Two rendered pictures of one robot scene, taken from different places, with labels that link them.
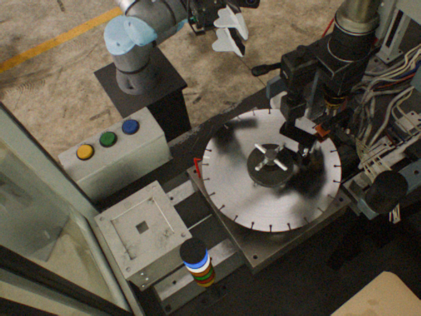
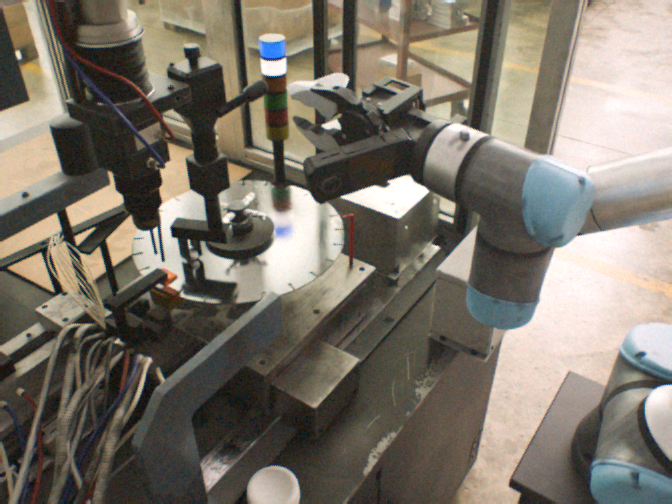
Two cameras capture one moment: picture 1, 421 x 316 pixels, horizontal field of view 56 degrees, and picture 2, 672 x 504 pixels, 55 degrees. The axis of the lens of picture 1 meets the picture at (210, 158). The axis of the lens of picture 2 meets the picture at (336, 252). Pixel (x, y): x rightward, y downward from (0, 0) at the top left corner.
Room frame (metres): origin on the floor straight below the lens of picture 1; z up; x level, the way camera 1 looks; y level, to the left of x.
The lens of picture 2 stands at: (1.21, -0.46, 1.54)
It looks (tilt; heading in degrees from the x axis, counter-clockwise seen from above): 37 degrees down; 147
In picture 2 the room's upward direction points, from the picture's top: straight up
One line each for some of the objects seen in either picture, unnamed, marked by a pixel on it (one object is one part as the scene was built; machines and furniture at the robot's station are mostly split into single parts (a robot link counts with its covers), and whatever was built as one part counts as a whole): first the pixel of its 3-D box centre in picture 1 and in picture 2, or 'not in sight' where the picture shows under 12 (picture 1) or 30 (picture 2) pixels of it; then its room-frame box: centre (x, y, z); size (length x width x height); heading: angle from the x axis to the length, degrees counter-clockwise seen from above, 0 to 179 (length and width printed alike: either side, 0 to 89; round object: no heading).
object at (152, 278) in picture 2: (333, 126); (145, 303); (0.50, -0.32, 0.95); 0.10 x 0.03 x 0.07; 113
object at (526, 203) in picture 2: not in sight; (524, 194); (0.87, -0.02, 1.21); 0.11 x 0.08 x 0.09; 14
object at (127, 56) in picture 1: (127, 41); (661, 383); (0.97, 0.19, 0.91); 0.13 x 0.12 x 0.14; 121
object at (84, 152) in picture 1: (85, 152); not in sight; (0.60, 0.33, 0.90); 0.04 x 0.04 x 0.02
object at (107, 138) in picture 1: (108, 139); not in sight; (0.63, 0.27, 0.90); 0.04 x 0.04 x 0.02
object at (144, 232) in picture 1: (149, 236); (380, 215); (0.36, 0.20, 0.82); 0.18 x 0.18 x 0.15; 23
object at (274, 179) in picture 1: (270, 162); (239, 227); (0.43, -0.14, 0.96); 0.11 x 0.11 x 0.03
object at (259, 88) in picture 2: (275, 72); (232, 95); (0.49, -0.15, 1.21); 0.08 x 0.06 x 0.03; 113
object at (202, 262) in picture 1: (193, 253); (272, 46); (0.20, 0.06, 1.14); 0.05 x 0.04 x 0.03; 23
